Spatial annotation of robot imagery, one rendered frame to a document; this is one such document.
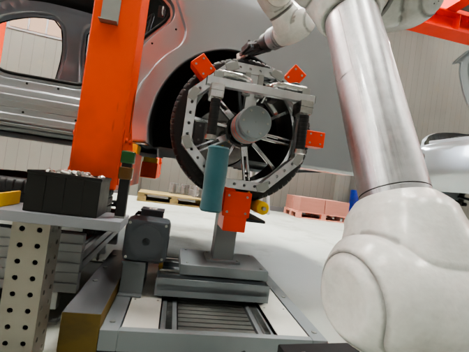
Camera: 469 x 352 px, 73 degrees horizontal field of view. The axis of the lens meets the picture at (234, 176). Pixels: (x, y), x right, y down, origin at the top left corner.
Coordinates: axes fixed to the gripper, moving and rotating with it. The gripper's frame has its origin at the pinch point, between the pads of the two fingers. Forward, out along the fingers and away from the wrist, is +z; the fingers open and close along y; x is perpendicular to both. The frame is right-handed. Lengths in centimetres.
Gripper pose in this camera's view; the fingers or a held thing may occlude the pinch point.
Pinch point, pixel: (241, 55)
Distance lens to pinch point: 159.2
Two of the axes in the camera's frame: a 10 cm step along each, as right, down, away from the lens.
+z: -5.8, 0.0, 8.1
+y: 8.1, -0.3, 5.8
